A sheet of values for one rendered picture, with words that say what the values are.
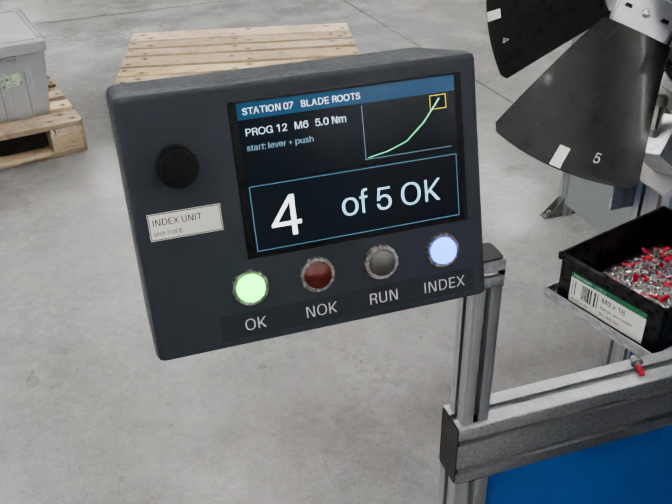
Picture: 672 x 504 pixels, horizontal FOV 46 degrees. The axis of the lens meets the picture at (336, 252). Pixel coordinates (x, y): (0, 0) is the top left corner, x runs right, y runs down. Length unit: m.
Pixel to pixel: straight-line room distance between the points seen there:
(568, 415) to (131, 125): 0.57
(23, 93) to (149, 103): 3.12
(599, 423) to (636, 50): 0.57
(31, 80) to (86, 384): 1.69
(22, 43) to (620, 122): 2.77
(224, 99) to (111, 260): 2.28
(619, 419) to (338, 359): 1.40
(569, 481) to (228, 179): 0.61
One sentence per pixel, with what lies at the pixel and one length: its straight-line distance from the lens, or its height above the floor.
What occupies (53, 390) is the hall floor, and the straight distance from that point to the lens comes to 2.31.
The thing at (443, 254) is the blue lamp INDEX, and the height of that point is 1.12.
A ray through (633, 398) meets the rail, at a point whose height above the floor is 0.84.
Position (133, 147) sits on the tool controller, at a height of 1.22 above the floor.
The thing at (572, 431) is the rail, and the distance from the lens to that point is 0.92.
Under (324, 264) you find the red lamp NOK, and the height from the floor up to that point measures 1.13.
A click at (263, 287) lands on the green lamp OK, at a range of 0.57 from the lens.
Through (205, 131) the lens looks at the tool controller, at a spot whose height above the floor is 1.23.
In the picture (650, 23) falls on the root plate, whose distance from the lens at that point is 1.28.
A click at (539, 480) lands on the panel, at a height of 0.73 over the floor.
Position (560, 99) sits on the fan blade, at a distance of 1.22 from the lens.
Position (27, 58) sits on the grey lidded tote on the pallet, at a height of 0.40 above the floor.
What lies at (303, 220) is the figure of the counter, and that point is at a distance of 0.57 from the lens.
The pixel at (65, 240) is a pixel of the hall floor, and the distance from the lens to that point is 2.98.
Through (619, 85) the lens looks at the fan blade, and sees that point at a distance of 1.23.
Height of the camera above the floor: 1.44
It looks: 32 degrees down
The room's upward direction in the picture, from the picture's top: 1 degrees counter-clockwise
